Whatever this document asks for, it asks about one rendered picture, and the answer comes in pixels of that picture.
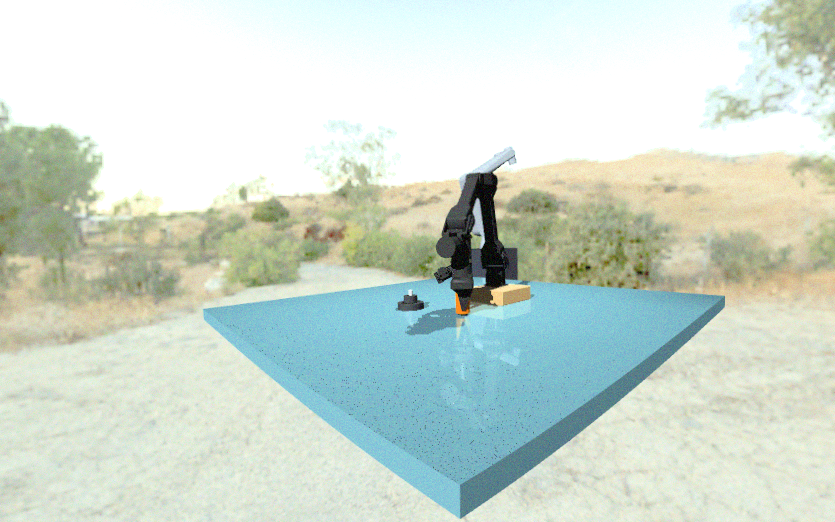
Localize orange knob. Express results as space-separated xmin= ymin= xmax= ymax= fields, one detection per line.
xmin=456 ymin=293 xmax=470 ymax=314

